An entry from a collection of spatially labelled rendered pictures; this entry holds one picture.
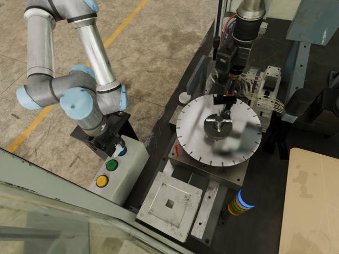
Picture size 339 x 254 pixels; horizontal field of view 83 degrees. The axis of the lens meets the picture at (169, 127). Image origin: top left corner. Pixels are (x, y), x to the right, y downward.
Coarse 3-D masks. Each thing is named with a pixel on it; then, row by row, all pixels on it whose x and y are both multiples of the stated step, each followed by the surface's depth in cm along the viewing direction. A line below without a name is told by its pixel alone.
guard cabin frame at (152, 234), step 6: (228, 0) 144; (228, 6) 147; (126, 222) 77; (138, 228) 75; (144, 228) 75; (150, 234) 74; (156, 234) 74; (162, 240) 73; (168, 240) 72; (168, 246) 71; (174, 246) 71; (180, 246) 71; (180, 252) 70; (186, 252) 70; (192, 252) 70
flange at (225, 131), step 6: (216, 114) 78; (222, 114) 78; (204, 120) 78; (204, 126) 76; (210, 126) 76; (216, 126) 74; (222, 126) 74; (228, 126) 75; (210, 132) 75; (216, 132) 74; (222, 132) 74; (228, 132) 74; (216, 138) 74
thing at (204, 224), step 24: (240, 24) 54; (240, 48) 56; (240, 72) 69; (192, 96) 110; (240, 96) 87; (168, 144) 97; (168, 168) 90; (192, 168) 83; (216, 168) 78; (240, 168) 77; (144, 192) 86; (216, 192) 82; (216, 216) 78
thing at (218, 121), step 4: (216, 116) 73; (220, 116) 73; (208, 120) 73; (212, 120) 73; (216, 120) 72; (220, 120) 72; (224, 120) 72; (228, 120) 72; (216, 124) 73; (220, 124) 73
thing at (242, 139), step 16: (208, 96) 85; (192, 112) 81; (208, 112) 80; (224, 112) 80; (240, 112) 79; (192, 128) 77; (240, 128) 75; (256, 128) 74; (192, 144) 74; (208, 144) 73; (224, 144) 72; (240, 144) 72; (256, 144) 71; (208, 160) 70; (224, 160) 69; (240, 160) 69
